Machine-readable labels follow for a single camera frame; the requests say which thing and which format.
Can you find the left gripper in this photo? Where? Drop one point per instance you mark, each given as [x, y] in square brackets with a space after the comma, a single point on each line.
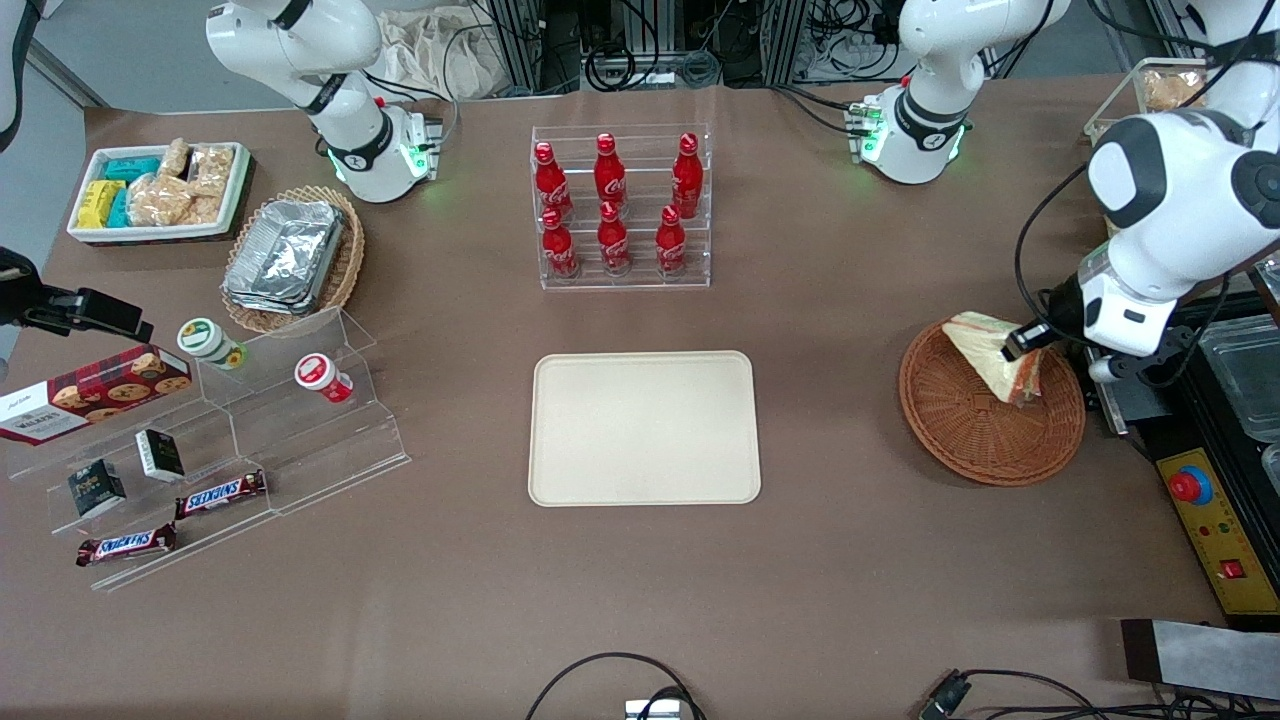
[1062, 307]

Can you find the triangular sandwich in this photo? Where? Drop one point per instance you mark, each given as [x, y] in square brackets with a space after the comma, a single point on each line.
[985, 345]

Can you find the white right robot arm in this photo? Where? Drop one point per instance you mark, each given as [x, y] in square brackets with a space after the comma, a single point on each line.
[365, 150]

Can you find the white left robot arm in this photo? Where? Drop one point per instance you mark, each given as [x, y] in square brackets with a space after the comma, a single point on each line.
[1180, 220]

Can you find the round brown wicker basket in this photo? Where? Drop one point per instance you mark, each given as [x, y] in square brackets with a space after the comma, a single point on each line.
[960, 440]

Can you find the oval tan wicker basket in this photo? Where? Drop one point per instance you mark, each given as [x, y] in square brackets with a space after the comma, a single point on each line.
[348, 265]

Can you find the cream plastic tray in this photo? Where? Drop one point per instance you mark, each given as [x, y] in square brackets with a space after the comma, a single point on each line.
[640, 430]

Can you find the red tartan cookie box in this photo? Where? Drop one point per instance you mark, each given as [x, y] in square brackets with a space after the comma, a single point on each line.
[95, 393]

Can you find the teal snack packet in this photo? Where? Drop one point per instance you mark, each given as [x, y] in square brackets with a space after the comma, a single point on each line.
[119, 208]
[132, 167]

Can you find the yellow snack packet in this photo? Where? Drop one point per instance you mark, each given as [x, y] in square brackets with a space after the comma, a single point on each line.
[97, 203]

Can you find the green lid yogurt cup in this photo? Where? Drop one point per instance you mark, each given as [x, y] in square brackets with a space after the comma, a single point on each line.
[205, 340]

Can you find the clear bag of rice crackers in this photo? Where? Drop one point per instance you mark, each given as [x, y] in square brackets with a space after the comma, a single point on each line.
[205, 210]
[158, 200]
[212, 170]
[175, 158]

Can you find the small black carton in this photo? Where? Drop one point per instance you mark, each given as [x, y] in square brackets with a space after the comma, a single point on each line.
[160, 455]
[97, 488]

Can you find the large clear plastic container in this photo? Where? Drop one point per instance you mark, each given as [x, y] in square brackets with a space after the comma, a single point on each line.
[1245, 375]

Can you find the white rectangular snack bin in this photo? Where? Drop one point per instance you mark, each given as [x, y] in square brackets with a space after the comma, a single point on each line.
[238, 180]

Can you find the stack of foil trays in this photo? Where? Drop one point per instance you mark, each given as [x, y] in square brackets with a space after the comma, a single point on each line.
[285, 255]

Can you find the red emergency stop button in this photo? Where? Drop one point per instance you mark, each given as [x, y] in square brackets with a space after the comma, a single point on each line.
[1190, 485]

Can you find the brown Snickers bar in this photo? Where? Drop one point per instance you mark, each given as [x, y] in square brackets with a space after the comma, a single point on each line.
[220, 495]
[125, 545]

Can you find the red lid yogurt cup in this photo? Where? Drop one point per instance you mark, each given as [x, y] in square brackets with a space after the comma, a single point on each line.
[318, 375]

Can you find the clear acrylic stepped shelf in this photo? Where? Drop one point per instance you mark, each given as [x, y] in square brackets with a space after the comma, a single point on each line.
[300, 450]

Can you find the bagged fried snack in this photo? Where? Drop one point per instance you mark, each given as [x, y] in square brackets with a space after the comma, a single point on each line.
[1172, 90]

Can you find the black sealing machine yellow panel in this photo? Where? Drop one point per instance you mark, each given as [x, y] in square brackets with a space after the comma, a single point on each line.
[1215, 545]

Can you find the grey flat panel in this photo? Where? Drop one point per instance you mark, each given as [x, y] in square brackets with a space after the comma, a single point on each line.
[1210, 660]

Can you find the red cola bottle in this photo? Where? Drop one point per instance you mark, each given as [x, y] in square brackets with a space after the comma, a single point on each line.
[609, 175]
[551, 185]
[687, 180]
[613, 245]
[671, 245]
[559, 250]

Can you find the beige cloth bag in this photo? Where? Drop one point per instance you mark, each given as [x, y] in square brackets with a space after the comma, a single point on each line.
[430, 55]

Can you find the clear acrylic bottle rack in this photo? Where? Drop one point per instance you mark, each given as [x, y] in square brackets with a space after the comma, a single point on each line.
[640, 283]

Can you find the silver metal clamp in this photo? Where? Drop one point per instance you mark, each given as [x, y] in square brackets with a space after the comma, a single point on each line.
[655, 711]

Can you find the aluminium frame post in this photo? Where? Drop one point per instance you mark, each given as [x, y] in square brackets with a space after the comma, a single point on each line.
[785, 40]
[520, 40]

